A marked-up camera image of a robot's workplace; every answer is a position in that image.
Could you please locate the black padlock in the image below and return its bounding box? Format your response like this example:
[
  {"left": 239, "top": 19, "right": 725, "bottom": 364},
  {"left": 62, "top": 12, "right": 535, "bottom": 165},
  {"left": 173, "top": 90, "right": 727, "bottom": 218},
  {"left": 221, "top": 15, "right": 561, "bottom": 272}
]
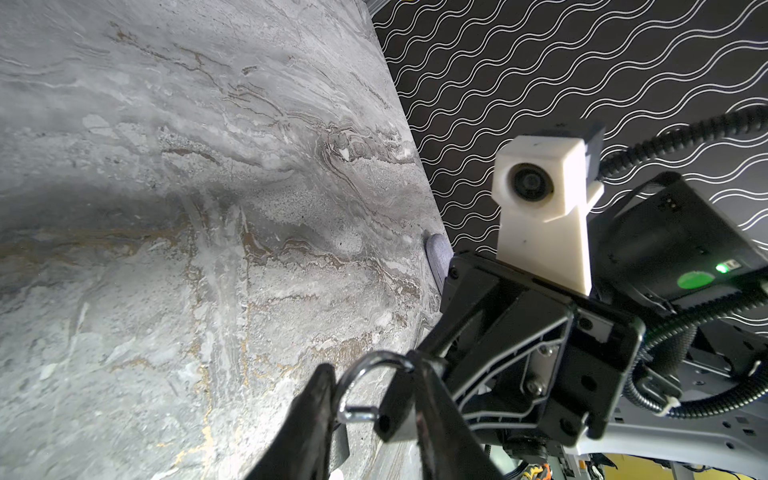
[{"left": 330, "top": 350, "right": 421, "bottom": 479}]

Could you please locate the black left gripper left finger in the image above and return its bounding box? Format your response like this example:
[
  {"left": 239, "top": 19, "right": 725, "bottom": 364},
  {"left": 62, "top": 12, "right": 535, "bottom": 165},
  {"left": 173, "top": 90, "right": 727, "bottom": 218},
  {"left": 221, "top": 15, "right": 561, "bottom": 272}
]
[{"left": 246, "top": 363, "right": 336, "bottom": 480}]

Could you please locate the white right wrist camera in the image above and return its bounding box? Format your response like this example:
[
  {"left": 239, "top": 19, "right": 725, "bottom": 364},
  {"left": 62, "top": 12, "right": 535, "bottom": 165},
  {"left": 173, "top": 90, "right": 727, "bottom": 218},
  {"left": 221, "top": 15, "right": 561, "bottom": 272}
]
[{"left": 492, "top": 119, "right": 605, "bottom": 295}]

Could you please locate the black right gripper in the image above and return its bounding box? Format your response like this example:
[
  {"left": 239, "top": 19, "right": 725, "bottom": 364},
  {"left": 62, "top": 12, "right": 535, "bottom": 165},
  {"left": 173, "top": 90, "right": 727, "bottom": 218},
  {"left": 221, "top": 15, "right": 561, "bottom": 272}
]
[{"left": 417, "top": 252, "right": 645, "bottom": 447}]

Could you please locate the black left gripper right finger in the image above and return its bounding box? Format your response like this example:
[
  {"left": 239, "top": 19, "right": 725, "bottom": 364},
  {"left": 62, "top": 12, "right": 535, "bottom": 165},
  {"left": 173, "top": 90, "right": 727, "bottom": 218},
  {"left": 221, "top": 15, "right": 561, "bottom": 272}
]
[{"left": 408, "top": 353, "right": 503, "bottom": 479}]

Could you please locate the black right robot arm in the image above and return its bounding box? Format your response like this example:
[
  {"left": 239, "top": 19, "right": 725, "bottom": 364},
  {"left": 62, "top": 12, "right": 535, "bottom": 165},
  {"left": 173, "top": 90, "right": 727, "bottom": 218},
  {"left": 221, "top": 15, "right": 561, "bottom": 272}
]
[{"left": 418, "top": 167, "right": 767, "bottom": 479}]

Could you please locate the grey oval felt pad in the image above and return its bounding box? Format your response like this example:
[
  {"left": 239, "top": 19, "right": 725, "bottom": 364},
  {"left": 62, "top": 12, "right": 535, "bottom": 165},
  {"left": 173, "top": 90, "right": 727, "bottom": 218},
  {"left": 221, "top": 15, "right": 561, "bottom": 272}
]
[{"left": 425, "top": 234, "right": 454, "bottom": 294}]

